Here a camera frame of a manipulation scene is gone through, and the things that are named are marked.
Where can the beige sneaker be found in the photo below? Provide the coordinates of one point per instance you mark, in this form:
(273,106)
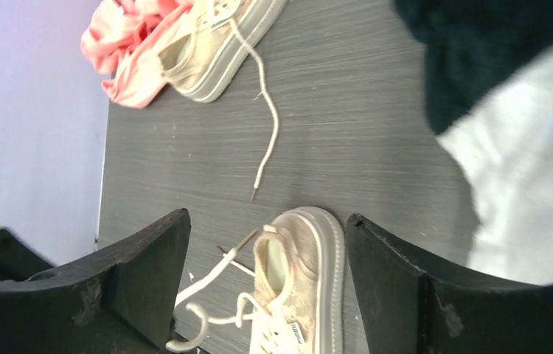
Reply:
(213,40)
(296,305)

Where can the black white checkered pillow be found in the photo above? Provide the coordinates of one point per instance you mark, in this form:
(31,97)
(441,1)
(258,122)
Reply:
(489,102)

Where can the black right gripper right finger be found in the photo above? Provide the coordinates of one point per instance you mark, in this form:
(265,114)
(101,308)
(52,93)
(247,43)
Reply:
(414,301)

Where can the pink cloth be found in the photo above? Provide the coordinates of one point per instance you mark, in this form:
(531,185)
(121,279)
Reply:
(122,40)

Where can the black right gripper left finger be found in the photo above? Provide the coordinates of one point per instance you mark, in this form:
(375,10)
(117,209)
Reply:
(119,299)

